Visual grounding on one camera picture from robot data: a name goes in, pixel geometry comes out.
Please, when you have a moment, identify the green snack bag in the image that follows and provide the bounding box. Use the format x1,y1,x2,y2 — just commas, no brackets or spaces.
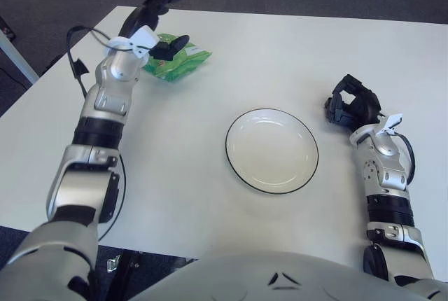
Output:
141,33,214,83

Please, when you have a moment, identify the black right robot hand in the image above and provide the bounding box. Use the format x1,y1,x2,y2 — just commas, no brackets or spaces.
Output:
321,73,382,129

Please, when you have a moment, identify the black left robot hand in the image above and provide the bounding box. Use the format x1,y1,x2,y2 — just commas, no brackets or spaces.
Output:
118,0,190,61

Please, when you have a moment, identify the shiny bracket under table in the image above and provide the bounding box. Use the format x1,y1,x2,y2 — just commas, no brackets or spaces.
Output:
106,255,122,274

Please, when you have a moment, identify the white plate with black rim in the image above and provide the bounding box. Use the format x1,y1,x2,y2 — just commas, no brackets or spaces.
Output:
225,108,320,195

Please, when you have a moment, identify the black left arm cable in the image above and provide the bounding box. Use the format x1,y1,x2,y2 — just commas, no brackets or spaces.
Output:
66,26,127,242

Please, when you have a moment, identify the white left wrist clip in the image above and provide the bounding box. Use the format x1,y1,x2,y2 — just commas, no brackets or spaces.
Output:
104,26,159,57

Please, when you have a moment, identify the dark floor object by leg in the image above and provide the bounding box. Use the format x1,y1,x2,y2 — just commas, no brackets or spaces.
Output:
0,17,17,41

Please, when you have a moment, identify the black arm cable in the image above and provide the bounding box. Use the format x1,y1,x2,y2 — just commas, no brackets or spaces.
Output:
395,132,417,185
66,26,127,242

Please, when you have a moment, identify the silver robot torso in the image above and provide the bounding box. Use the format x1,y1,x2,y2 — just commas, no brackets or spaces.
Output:
129,250,448,301

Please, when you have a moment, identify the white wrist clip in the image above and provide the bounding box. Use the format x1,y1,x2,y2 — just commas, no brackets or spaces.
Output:
377,113,404,136
104,26,159,57

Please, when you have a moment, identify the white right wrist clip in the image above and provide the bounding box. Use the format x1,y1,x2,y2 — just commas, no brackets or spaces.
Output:
377,113,404,136

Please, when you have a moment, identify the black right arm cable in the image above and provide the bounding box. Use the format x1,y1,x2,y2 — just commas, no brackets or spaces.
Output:
395,132,417,185

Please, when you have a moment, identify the white neighbouring table leg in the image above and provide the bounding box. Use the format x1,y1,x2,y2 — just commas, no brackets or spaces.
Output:
0,29,39,85

